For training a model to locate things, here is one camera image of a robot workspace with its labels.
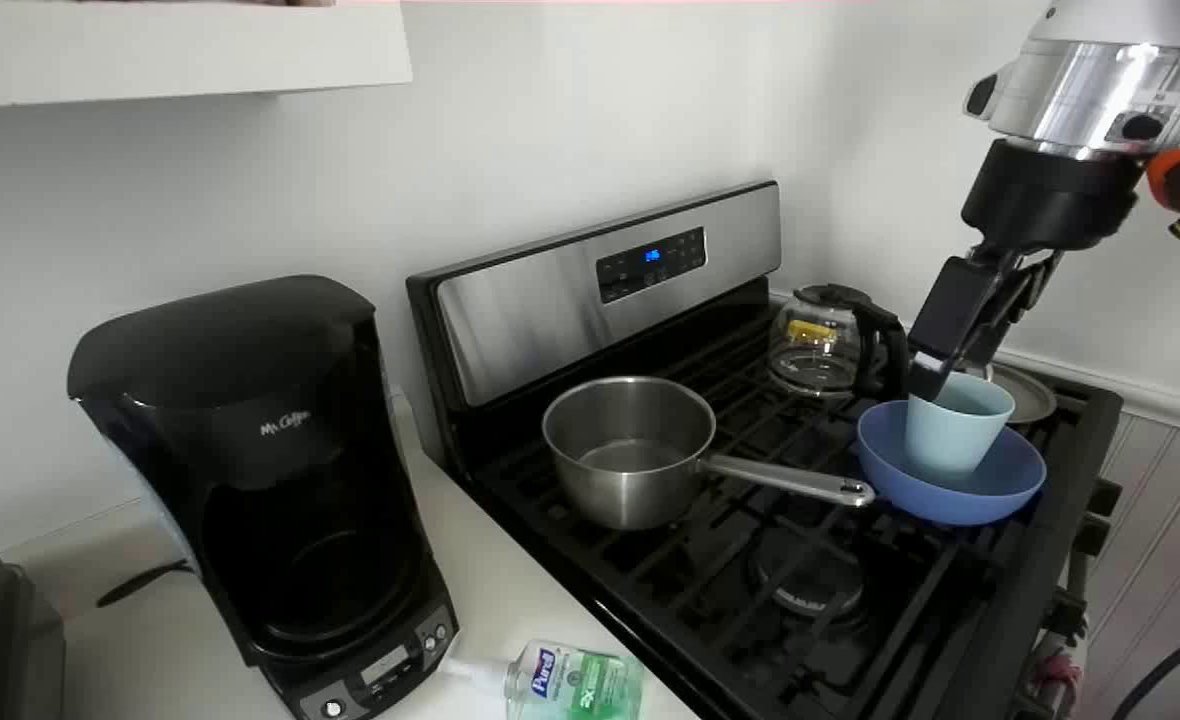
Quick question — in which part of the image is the black cable by stove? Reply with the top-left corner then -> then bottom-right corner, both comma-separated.
1107,624 -> 1180,720

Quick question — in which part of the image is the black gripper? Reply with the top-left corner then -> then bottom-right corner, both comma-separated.
906,137 -> 1149,405

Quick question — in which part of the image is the black drip coffee maker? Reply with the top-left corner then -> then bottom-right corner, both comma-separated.
66,274 -> 464,720

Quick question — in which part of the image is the blue plastic bowl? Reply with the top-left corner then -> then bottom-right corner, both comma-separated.
853,395 -> 1051,532

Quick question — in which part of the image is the stainless black gas stove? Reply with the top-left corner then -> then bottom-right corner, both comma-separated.
406,178 -> 1128,720

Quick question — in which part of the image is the steel pot lid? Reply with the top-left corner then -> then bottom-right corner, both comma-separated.
984,362 -> 1063,434

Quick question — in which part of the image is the white wall cabinet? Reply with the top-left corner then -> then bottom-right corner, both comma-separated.
0,0 -> 418,111

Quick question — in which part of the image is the glass coffee carafe black handle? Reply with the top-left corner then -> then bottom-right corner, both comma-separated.
766,279 -> 911,405

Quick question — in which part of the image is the black coffee maker cord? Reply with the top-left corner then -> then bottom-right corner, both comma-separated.
92,558 -> 201,612

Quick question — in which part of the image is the steel saucepan with handle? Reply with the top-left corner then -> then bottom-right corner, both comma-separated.
538,373 -> 879,538

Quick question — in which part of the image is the patterned oven handle towel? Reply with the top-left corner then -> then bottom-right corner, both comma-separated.
1008,619 -> 1090,720

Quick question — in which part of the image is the light blue plastic cup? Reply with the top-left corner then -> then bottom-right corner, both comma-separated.
901,373 -> 1019,488

